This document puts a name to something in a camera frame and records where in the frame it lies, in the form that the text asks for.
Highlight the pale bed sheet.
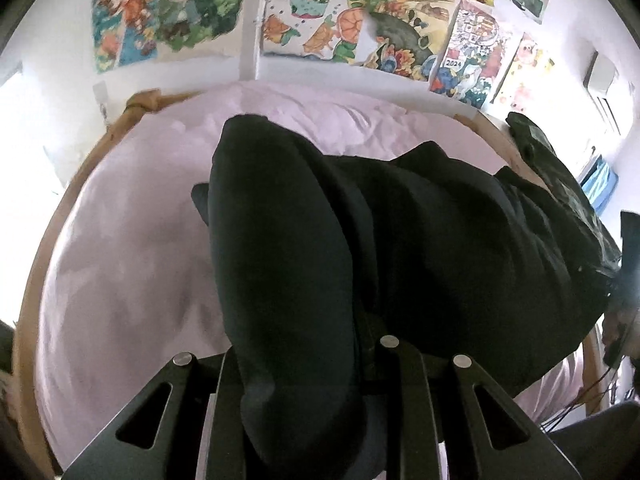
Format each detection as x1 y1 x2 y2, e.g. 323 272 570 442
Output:
34 80 586 471

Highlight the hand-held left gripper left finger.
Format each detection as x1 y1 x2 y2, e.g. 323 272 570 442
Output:
62 351 247 480

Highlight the calendar wall poster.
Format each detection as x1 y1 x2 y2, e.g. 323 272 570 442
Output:
429 0 517 111

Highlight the wooden bed frame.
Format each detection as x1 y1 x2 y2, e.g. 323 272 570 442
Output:
12 87 618 480

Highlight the green crocodile wall poster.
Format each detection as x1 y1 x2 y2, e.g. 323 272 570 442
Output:
361 0 505 83

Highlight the cartoon child wall poster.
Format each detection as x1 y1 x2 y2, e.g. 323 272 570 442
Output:
91 0 252 75

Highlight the person's dark clothing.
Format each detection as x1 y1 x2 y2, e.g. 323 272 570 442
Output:
544 399 640 480

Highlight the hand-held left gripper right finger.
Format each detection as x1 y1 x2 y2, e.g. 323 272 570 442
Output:
359 335 586 480

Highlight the dark green glossy jacket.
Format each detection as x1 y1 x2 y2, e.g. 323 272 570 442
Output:
505 111 624 282

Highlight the blue cloth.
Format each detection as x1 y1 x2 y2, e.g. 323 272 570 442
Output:
579 154 620 212

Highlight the fish and fruit wall poster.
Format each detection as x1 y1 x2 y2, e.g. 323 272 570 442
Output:
259 0 382 65

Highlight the pink wall poster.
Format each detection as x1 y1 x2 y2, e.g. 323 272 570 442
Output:
492 31 557 111

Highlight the white air conditioner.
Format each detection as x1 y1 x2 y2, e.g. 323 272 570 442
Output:
581 50 632 137

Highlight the black sweatshirt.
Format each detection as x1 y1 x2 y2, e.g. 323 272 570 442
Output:
191 114 613 480

